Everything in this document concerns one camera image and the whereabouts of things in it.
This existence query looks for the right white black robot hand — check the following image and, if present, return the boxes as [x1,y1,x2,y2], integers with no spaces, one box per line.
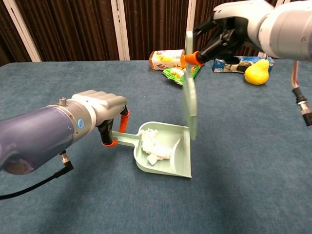
[184,0,275,66]

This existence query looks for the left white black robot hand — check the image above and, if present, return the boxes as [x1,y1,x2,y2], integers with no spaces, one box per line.
[70,90,131,149]

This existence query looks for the white tissue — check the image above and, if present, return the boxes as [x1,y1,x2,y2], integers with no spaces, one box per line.
[140,128,174,166]

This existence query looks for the mint green hand broom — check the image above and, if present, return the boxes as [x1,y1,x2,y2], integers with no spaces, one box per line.
[183,30,198,141]

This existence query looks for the mint green plastic dustpan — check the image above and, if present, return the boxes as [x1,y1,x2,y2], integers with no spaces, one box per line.
[111,121,193,179]

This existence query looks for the blue cookie package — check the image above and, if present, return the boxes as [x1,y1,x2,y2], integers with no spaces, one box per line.
[211,55,275,74]

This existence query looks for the yellow pear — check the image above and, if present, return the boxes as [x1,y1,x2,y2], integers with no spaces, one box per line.
[244,57,270,86]

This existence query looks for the green snack bag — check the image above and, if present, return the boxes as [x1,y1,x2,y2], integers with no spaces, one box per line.
[161,63,203,86]

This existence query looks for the blue table cloth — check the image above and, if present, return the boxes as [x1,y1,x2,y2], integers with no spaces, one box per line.
[0,58,312,234]

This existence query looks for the white partition frame post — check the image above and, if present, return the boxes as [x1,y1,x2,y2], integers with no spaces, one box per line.
[111,0,130,61]
[2,0,42,62]
[187,0,197,31]

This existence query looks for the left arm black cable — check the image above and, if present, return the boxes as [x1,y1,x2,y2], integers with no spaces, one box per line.
[0,150,75,201]

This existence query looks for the right arm cable with connector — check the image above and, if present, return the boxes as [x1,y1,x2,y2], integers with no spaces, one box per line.
[291,60,312,127]

